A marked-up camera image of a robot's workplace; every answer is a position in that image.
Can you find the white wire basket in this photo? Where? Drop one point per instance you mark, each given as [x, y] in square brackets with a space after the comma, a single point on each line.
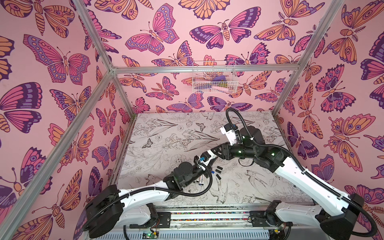
[202, 81]

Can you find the white vented cable duct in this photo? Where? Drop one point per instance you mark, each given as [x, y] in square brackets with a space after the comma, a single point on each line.
[166, 234]

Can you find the small green circuit board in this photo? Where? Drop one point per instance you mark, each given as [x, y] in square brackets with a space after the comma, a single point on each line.
[149, 235]

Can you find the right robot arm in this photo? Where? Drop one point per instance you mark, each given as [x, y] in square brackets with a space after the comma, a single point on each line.
[336, 213]

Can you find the purple item in basket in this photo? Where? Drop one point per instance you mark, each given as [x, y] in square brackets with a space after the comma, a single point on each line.
[221, 78]

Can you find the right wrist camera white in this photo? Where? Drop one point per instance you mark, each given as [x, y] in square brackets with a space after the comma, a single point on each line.
[232, 135]

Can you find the aluminium frame diagonal bar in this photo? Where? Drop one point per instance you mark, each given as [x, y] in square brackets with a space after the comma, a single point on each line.
[28, 198]

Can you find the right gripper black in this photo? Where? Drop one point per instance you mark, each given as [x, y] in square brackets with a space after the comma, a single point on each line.
[224, 150]

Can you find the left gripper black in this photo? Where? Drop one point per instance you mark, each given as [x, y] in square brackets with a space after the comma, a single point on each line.
[205, 173]

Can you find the aluminium frame post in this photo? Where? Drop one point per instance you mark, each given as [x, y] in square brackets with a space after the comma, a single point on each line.
[322, 27]
[105, 57]

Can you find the aluminium frame left post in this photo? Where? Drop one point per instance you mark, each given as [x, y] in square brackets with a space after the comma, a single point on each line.
[105, 57]

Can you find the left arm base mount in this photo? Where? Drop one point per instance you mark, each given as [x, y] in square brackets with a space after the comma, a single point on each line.
[147, 216]

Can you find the aluminium frame back crossbar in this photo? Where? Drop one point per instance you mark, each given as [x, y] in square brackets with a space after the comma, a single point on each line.
[223, 68]

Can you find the aluminium front rail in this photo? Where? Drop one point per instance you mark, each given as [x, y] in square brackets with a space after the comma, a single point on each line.
[218, 218]

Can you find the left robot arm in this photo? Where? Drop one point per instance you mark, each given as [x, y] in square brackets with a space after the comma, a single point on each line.
[108, 207]

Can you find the aluminium frame right post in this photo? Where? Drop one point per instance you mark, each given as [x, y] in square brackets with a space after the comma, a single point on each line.
[322, 27]

